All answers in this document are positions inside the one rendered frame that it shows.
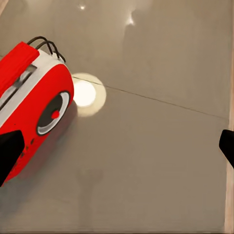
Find radio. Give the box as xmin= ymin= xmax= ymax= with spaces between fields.
xmin=0 ymin=36 xmax=74 ymax=181

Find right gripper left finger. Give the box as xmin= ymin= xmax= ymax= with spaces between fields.
xmin=0 ymin=130 xmax=25 ymax=187

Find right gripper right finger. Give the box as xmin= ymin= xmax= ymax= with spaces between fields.
xmin=219 ymin=130 xmax=234 ymax=168

